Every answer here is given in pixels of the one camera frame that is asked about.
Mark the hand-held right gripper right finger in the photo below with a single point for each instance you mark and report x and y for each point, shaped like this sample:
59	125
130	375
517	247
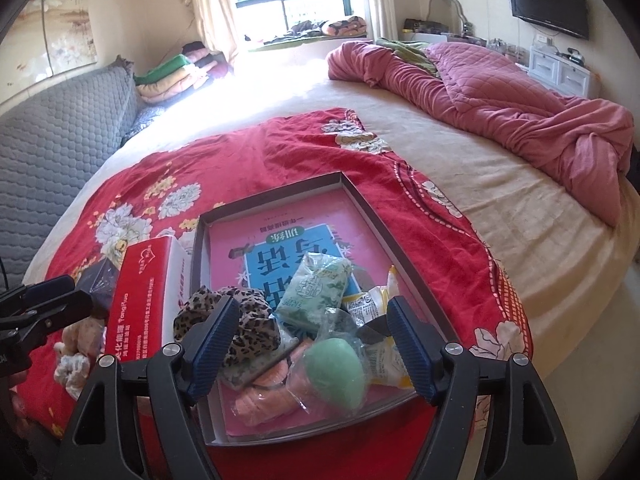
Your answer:
410	345

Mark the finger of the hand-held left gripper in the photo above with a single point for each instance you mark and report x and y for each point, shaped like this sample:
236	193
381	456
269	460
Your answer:
65	312
47	290

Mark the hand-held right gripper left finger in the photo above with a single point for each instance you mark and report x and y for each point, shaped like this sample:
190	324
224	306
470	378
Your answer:
215	335

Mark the leopard print scrunchie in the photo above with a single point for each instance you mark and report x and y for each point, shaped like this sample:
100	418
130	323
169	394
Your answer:
250	330

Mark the yellow snack packet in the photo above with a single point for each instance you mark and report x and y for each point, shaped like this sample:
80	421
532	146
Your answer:
372	305

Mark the pink scrunchie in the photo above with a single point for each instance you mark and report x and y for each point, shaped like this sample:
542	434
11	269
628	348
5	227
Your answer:
260	400

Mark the green egg sponge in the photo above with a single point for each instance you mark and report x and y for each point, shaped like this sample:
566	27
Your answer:
332	375

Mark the green tissue pack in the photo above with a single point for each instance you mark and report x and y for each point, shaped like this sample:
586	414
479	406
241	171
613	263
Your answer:
310	290

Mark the grey cardboard box tray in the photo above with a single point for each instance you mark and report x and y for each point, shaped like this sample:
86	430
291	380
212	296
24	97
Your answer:
380	220

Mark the beige fuzzy plush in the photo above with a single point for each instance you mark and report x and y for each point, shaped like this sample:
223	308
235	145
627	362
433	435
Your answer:
82	335

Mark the small black box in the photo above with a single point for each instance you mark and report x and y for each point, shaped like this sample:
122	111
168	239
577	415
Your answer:
102	280

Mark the white scrunchie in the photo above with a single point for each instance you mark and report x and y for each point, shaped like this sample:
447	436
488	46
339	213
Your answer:
72	370

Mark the red tissue box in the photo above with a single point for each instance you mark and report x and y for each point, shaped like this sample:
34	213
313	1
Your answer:
135	290

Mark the pink book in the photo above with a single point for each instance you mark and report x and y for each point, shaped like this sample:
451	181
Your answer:
235	240

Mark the grey quilted headboard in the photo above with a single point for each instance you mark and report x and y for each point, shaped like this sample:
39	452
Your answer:
60	150

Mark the dark patterned pillow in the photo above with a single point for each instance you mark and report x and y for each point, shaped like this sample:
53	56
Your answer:
142	120

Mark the red floral blanket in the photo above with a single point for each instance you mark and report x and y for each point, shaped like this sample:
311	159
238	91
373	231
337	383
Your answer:
300	145

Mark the stack of folded bedding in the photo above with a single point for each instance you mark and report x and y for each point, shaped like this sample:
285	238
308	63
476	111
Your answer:
170	87

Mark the green folded blanket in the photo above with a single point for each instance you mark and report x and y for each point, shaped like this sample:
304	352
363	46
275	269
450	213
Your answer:
165	67

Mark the pink quilt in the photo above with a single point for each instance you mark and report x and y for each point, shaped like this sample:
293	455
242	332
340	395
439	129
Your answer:
500	90

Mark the pile of dark folded clothes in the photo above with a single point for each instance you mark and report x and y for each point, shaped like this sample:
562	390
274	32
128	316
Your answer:
207	57

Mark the green cloth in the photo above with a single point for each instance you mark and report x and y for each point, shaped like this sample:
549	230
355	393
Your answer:
405	50

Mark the green windowsill mat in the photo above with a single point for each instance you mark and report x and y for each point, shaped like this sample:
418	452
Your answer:
300	44

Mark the cluttered dressing table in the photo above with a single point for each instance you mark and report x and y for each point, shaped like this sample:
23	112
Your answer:
450	37

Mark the white drawer cabinet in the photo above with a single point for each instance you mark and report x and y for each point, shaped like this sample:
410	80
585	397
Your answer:
560	72

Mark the patterned folded blanket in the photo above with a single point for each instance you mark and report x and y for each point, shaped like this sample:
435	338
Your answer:
345	26

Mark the silver framed mirror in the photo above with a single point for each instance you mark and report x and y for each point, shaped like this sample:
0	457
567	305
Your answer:
445	12

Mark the black television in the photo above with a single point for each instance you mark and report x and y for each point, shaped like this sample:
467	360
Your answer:
547	2

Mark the floral wall painting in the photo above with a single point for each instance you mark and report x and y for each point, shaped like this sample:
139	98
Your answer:
60	35

